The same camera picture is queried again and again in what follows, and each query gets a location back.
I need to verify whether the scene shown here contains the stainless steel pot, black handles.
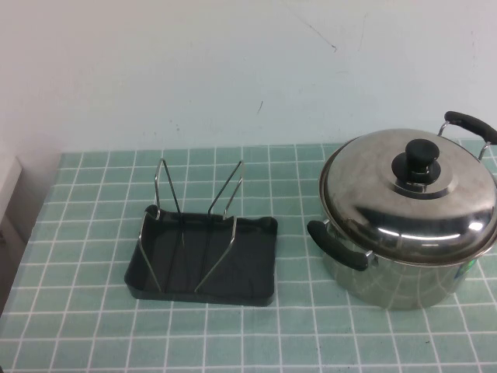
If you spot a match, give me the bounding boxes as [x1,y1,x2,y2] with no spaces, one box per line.
[306,110,497,312]

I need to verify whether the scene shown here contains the white box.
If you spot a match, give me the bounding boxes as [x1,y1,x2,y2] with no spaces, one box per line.
[0,155,24,273]

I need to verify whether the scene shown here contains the black tray wire lid rack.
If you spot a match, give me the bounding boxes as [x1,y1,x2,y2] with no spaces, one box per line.
[123,157,279,309]

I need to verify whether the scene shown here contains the green white checkered tablecloth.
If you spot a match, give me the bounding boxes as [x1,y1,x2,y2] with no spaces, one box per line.
[0,142,497,373]

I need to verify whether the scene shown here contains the stainless steel pot lid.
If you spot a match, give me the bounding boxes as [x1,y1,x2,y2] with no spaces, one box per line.
[318,127,497,267]

